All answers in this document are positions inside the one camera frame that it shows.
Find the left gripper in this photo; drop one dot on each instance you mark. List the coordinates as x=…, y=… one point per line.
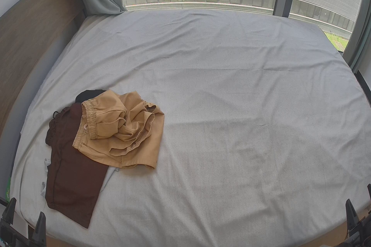
x=7, y=237

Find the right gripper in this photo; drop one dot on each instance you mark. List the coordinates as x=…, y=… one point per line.
x=358, y=237

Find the tan shorts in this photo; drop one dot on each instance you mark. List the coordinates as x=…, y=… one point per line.
x=136, y=135

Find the bed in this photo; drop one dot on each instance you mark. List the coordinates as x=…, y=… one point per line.
x=217, y=95

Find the dark brown shorts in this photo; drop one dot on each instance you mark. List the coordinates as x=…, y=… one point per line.
x=72, y=176

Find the white garment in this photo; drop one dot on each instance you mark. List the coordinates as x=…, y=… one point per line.
x=110, y=177

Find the black garment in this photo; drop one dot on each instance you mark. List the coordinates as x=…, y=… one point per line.
x=87, y=95

